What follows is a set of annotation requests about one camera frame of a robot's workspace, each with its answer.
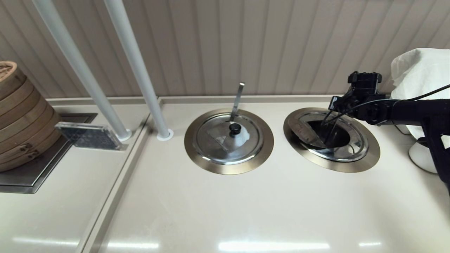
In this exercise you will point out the clear acrylic sign holder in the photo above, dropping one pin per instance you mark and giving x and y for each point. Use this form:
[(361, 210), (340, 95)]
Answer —
[(89, 136)]

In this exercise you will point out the dark soup pot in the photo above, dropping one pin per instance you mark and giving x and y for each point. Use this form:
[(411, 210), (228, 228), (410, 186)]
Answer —
[(343, 138)]

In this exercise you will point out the steel hinged lid black knob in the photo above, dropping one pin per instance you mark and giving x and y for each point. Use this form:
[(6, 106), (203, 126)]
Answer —
[(355, 148), (211, 140)]

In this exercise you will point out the recessed steel tray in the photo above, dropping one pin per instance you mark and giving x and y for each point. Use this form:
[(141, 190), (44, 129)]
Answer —
[(28, 177)]

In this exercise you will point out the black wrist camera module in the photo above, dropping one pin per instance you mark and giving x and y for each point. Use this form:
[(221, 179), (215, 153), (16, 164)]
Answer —
[(365, 83)]

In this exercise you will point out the grey metal pole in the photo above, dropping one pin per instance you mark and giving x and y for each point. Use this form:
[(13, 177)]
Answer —
[(75, 63), (133, 56)]

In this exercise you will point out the white box appliance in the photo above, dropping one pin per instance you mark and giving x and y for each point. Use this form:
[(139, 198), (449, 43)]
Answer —
[(402, 130)]

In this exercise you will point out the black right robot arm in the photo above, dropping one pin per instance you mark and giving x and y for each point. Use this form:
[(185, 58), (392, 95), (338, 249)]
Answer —
[(415, 112)]

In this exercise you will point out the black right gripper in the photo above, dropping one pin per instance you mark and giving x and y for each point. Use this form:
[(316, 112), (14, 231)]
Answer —
[(351, 107)]

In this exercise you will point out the white cloth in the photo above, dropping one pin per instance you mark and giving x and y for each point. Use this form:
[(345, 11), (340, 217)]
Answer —
[(422, 73)]

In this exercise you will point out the bamboo steamer stack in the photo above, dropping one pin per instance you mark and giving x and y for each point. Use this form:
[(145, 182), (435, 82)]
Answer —
[(24, 119)]

